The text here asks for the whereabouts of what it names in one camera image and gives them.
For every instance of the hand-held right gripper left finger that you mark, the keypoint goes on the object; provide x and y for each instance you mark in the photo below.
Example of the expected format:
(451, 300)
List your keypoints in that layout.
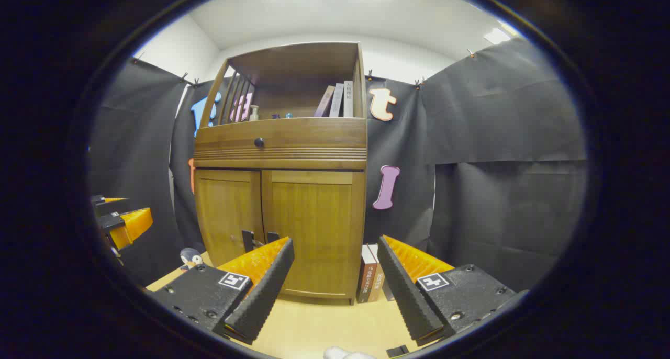
(261, 296)

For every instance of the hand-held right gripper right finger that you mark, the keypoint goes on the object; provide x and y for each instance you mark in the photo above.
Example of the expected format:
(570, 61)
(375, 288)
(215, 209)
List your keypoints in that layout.
(408, 296)

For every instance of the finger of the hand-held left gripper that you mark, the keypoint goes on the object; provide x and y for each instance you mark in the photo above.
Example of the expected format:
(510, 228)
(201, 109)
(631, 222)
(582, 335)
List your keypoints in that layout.
(107, 200)
(133, 225)

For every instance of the wooden cabinet door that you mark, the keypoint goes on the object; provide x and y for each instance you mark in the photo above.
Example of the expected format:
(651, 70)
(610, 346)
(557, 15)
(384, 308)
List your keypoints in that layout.
(314, 217)
(227, 212)

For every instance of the wooden double-door shoe cabinet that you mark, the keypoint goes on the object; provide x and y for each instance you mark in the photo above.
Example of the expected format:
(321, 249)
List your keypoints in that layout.
(303, 60)

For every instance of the tan book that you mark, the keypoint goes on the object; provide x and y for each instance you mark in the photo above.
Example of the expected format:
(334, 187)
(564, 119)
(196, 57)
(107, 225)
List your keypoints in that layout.
(378, 283)

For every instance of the red-brown book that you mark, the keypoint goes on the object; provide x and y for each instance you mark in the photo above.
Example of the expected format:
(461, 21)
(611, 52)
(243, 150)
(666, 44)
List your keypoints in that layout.
(367, 275)

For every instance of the penguin plush toy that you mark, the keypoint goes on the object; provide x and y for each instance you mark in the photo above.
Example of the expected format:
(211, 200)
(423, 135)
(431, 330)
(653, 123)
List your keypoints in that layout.
(189, 257)

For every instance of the white fluffy object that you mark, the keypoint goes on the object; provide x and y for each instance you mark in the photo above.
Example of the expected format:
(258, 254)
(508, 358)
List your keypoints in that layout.
(345, 354)

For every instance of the small pump bottle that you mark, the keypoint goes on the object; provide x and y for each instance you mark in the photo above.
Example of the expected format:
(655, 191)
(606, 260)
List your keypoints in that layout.
(254, 114)

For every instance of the black backdrop cloth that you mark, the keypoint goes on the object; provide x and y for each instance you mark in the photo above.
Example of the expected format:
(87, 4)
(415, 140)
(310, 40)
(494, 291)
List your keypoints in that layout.
(497, 139)

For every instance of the purple book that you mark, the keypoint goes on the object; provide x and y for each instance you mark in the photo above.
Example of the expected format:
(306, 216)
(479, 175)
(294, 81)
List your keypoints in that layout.
(324, 102)

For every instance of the grey book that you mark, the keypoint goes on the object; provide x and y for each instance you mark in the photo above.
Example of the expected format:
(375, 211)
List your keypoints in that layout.
(336, 100)

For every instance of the small ceiling light panel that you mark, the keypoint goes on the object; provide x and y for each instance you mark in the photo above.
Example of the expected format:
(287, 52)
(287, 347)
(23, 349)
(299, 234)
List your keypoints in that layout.
(497, 35)

